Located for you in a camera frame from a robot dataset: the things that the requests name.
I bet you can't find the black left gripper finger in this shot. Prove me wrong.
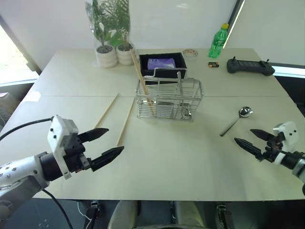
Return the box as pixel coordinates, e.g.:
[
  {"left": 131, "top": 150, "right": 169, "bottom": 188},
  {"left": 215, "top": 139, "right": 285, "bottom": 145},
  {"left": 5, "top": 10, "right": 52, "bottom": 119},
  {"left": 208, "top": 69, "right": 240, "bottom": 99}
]
[
  {"left": 78, "top": 128, "right": 110, "bottom": 144},
  {"left": 90, "top": 146, "right": 125, "bottom": 173}
]

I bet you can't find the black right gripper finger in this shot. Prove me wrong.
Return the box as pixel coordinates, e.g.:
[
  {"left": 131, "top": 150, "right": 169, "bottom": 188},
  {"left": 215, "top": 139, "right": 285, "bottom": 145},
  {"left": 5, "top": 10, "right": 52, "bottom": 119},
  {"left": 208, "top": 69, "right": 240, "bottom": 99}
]
[
  {"left": 234, "top": 137, "right": 265, "bottom": 163},
  {"left": 249, "top": 129, "right": 275, "bottom": 142}
]

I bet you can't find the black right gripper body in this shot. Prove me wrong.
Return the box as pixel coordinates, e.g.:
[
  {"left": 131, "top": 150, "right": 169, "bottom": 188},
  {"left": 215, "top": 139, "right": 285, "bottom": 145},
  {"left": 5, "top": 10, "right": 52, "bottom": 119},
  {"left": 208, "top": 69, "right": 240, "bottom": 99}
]
[{"left": 261, "top": 133, "right": 286, "bottom": 163}]

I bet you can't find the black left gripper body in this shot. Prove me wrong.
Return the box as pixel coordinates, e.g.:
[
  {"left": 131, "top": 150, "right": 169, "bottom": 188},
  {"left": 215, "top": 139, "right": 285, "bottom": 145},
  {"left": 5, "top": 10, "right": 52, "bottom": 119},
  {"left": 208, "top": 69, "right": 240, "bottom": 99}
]
[{"left": 62, "top": 134, "right": 94, "bottom": 174}]

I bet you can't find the black tray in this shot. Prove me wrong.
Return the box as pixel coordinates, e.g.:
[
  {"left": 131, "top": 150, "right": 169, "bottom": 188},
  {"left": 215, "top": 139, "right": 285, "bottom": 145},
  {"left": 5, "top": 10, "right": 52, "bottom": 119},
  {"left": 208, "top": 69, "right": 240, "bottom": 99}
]
[{"left": 139, "top": 52, "right": 188, "bottom": 87}]

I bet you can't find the wooden chopstick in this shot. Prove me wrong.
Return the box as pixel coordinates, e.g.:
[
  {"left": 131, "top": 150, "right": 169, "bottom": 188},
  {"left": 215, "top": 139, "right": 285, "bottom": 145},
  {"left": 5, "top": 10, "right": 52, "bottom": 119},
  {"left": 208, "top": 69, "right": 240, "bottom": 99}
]
[
  {"left": 130, "top": 49, "right": 154, "bottom": 117},
  {"left": 131, "top": 49, "right": 156, "bottom": 117},
  {"left": 93, "top": 93, "right": 120, "bottom": 130},
  {"left": 116, "top": 98, "right": 136, "bottom": 146}
]

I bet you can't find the black clamp under table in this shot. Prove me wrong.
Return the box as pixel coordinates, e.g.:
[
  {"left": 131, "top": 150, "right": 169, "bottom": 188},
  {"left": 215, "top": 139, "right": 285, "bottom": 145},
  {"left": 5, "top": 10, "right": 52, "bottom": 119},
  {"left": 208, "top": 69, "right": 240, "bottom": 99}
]
[
  {"left": 215, "top": 203, "right": 234, "bottom": 229},
  {"left": 85, "top": 201, "right": 102, "bottom": 229}
]

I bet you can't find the beige rounded shape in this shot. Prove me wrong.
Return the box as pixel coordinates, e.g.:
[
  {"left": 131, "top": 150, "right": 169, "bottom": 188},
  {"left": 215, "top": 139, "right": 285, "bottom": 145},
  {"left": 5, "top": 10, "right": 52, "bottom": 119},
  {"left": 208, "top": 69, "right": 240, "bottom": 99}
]
[
  {"left": 172, "top": 200, "right": 208, "bottom": 229},
  {"left": 106, "top": 200, "right": 141, "bottom": 229}
]

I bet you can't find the dark grey remote controller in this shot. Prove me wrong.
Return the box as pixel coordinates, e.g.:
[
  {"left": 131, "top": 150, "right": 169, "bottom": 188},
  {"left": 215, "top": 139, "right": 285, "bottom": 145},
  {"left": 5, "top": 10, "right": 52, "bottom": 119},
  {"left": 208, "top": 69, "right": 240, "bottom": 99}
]
[{"left": 226, "top": 56, "right": 275, "bottom": 77}]

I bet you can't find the white paper slip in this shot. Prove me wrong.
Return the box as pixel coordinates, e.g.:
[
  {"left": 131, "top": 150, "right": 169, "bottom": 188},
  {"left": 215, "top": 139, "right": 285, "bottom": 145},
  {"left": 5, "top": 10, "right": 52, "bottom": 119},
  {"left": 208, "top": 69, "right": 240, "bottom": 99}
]
[{"left": 25, "top": 91, "right": 42, "bottom": 103}]

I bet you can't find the potted plant in white pot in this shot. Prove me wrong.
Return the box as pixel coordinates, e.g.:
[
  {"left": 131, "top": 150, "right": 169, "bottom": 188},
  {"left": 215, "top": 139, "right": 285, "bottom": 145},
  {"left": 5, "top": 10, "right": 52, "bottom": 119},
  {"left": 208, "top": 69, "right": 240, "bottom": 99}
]
[
  {"left": 109, "top": 0, "right": 137, "bottom": 66},
  {"left": 85, "top": 0, "right": 119, "bottom": 69}
]

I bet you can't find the purple tissue packet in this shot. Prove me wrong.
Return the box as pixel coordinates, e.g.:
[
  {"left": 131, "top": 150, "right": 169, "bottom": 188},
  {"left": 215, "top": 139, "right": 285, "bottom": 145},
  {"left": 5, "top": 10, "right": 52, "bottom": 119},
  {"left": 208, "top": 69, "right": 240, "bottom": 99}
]
[{"left": 147, "top": 57, "right": 176, "bottom": 71}]

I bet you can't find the green plastic bottle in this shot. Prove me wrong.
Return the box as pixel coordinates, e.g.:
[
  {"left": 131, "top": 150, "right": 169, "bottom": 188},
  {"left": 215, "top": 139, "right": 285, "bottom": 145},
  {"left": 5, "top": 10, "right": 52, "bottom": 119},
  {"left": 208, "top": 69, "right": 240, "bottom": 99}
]
[{"left": 208, "top": 23, "right": 230, "bottom": 59}]

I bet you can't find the small shallow bowl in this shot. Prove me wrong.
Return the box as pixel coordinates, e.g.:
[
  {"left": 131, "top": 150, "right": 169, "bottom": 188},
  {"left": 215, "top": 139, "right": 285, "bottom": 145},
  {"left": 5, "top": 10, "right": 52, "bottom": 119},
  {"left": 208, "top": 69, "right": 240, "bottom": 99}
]
[{"left": 182, "top": 49, "right": 199, "bottom": 59}]

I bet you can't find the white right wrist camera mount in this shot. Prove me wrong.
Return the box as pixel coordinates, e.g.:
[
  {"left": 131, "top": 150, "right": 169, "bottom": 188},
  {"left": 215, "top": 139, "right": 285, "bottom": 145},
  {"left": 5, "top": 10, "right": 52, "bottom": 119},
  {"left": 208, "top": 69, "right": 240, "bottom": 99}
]
[{"left": 272, "top": 121, "right": 299, "bottom": 153}]

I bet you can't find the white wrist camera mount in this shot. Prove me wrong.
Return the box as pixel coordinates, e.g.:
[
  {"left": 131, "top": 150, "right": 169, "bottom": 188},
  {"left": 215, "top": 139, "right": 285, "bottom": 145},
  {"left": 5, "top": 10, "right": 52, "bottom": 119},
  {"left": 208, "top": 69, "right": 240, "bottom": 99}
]
[
  {"left": 272, "top": 121, "right": 299, "bottom": 153},
  {"left": 47, "top": 115, "right": 80, "bottom": 180}
]

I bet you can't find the metal spoon with black handle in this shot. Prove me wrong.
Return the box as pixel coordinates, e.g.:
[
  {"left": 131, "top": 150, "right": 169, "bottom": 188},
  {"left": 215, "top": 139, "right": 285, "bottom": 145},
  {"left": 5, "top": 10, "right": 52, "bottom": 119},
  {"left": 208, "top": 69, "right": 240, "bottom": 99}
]
[{"left": 219, "top": 106, "right": 254, "bottom": 137}]

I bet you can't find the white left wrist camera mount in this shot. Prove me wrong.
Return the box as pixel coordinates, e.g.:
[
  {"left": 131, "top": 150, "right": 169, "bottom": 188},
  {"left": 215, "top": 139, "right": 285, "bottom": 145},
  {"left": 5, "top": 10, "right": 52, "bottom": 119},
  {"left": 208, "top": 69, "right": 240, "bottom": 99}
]
[{"left": 47, "top": 115, "right": 80, "bottom": 180}]

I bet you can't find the thin white cable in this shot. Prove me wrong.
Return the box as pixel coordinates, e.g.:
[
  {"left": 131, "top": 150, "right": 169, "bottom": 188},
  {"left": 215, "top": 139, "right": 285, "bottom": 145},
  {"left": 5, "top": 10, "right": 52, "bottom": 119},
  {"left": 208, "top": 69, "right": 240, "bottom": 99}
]
[{"left": 77, "top": 202, "right": 92, "bottom": 222}]

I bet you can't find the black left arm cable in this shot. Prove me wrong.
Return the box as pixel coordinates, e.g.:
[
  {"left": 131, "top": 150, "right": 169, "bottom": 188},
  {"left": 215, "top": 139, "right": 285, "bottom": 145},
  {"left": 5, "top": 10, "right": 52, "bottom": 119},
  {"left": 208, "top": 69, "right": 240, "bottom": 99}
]
[{"left": 0, "top": 117, "right": 74, "bottom": 229}]

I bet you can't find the metal wire cutlery rack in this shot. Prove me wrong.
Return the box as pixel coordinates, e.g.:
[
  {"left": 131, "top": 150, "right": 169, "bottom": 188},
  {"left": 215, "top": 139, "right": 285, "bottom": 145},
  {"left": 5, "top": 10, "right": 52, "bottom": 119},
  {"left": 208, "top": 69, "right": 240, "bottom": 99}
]
[{"left": 134, "top": 68, "right": 204, "bottom": 123}]

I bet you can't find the metal utensil with long handle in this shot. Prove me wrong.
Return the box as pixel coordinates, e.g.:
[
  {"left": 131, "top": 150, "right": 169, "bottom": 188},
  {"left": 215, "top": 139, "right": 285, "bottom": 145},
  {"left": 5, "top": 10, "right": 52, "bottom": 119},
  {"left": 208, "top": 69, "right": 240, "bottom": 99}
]
[{"left": 176, "top": 71, "right": 186, "bottom": 107}]

